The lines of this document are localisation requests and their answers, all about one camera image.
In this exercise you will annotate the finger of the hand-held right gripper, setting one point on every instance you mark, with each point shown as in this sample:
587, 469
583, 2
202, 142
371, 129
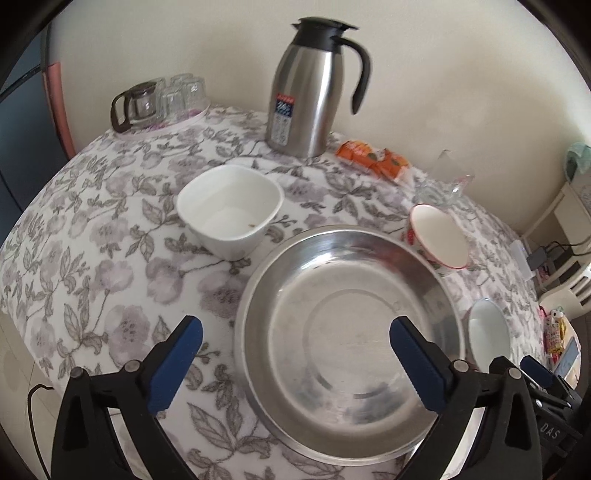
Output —
538, 371

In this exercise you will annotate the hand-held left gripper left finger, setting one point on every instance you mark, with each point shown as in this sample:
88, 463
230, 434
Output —
178, 364

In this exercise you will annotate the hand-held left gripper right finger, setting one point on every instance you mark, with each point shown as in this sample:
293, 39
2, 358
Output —
418, 369

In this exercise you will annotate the small white round bowl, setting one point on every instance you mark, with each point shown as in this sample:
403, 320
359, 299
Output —
488, 332

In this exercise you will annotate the stainless steel basin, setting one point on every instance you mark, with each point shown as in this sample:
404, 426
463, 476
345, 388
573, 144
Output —
341, 323

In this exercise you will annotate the red-rimmed patterned bowl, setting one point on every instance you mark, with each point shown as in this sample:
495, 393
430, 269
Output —
438, 235

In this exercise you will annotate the white square bowl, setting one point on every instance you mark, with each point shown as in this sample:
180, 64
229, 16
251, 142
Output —
231, 207

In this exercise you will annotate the light blue box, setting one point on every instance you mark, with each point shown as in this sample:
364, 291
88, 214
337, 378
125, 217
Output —
568, 357

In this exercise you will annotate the colourful snack packets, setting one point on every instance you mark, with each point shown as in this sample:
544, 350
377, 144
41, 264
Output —
554, 332

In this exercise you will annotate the black charger plug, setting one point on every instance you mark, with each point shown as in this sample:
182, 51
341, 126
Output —
538, 257

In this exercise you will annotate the white power strip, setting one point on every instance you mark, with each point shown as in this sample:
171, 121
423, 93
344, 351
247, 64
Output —
521, 258

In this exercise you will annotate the white shelf unit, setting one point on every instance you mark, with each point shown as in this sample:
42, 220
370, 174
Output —
570, 217

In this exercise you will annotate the clear glass mug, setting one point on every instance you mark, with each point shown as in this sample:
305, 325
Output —
445, 182

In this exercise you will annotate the orange snack packet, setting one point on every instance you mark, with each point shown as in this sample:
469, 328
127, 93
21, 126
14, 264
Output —
358, 154
392, 167

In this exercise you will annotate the small clear drinking glass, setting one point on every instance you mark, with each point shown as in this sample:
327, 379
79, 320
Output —
178, 79
173, 102
196, 90

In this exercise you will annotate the dark blue door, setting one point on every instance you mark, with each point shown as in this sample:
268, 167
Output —
23, 138

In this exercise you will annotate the pink board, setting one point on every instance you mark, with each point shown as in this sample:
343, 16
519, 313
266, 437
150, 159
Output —
57, 106

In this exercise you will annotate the stainless steel thermos jug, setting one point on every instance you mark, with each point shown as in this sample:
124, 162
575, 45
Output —
304, 92

